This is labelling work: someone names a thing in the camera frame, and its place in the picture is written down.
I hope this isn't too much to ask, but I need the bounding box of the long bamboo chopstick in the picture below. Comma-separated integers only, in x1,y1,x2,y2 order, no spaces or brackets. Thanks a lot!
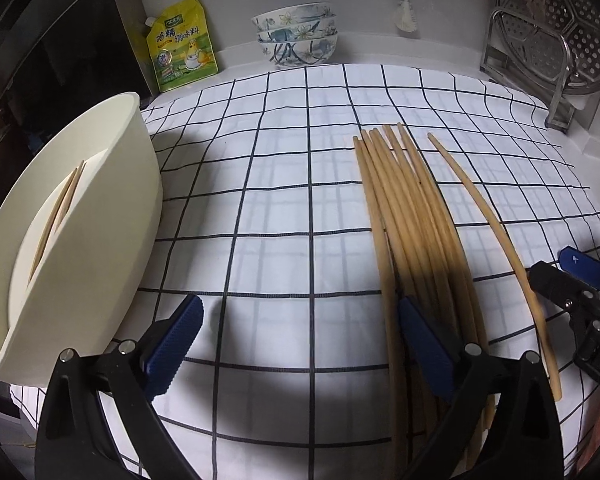
50,160,87,233
30,167,78,281
426,132,563,402

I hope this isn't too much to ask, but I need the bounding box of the cream plastic chopstick container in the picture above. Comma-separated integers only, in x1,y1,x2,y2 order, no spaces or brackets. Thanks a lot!
0,91,163,381

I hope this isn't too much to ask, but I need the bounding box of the floral ceramic bowl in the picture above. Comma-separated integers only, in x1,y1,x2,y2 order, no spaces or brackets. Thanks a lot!
256,25,338,47
258,32,340,68
251,2,337,41

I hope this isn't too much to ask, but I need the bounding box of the perforated steel steamer plate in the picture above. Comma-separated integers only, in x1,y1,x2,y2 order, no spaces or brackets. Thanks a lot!
495,0,600,93

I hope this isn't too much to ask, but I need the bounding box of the white black checkered cloth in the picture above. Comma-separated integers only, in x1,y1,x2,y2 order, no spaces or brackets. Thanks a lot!
10,62,600,480

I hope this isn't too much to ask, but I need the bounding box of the steel plate rack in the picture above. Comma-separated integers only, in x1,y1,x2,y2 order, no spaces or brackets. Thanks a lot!
479,7,600,131

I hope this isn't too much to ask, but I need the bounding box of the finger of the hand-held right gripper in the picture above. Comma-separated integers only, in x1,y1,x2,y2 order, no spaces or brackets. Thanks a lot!
527,261,596,311
559,246,600,292

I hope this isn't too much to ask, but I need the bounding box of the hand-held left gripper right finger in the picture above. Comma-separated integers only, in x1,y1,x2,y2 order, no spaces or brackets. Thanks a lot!
397,296,566,480

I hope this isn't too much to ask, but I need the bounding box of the black glass appliance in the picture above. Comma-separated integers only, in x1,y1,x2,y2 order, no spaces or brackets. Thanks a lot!
0,0,153,241

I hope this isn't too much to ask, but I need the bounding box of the bundle of bamboo chopsticks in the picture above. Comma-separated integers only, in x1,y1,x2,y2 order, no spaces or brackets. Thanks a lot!
354,122,498,466

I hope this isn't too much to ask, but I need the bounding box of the yellow green seasoning pouch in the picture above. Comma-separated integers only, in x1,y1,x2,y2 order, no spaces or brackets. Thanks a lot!
145,0,220,93

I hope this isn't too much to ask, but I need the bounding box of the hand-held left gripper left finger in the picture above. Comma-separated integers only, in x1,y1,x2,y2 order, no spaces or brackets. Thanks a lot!
35,294,204,480

